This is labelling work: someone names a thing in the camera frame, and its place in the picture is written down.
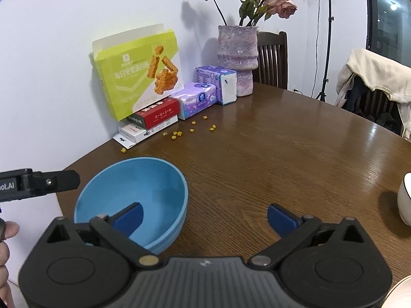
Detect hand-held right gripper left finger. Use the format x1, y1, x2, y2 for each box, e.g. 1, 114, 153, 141
45, 202, 163, 267

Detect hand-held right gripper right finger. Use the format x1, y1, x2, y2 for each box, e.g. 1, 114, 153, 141
247, 203, 367, 268

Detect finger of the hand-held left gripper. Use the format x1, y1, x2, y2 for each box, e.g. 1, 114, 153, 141
32, 170, 81, 197

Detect blue bowl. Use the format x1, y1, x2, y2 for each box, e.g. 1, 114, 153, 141
74, 157, 188, 255

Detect white bowl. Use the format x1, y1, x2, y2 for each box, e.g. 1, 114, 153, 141
382, 277, 411, 308
397, 172, 411, 227

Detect person's left hand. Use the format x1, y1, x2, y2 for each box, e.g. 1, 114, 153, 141
0, 221, 20, 308

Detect flat white box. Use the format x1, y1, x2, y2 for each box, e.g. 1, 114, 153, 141
112, 133, 137, 149

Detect white carton with red print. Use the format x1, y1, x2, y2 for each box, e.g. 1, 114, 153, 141
117, 115, 179, 144

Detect scattered yellow snack pieces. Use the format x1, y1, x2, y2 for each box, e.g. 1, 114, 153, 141
120, 114, 217, 153

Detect yellow-green snack box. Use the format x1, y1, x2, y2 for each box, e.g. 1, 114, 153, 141
92, 23, 185, 121

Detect purple floral tissue pack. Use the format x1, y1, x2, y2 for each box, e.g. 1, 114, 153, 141
169, 82, 217, 120

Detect dark clothes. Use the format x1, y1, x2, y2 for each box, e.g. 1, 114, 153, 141
341, 74, 397, 132

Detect white and purple tissue pack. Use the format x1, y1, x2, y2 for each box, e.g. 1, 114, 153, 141
195, 66, 237, 105

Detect clothes-draped wooden chair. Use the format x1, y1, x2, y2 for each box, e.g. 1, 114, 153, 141
340, 74, 406, 135

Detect dark wooden slat chair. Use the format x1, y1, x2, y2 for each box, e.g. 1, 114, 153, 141
252, 31, 288, 90

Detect purple textured vase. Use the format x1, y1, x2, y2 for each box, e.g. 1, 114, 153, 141
217, 25, 259, 97

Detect chair with cream garment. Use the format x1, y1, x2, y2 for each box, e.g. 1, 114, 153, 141
335, 49, 411, 140

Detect black light stand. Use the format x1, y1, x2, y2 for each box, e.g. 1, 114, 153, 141
313, 0, 335, 103

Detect bunch of dried pink roses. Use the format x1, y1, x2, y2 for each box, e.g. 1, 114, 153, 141
193, 0, 313, 28

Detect black power cable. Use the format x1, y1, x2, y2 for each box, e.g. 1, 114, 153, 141
310, 0, 322, 98

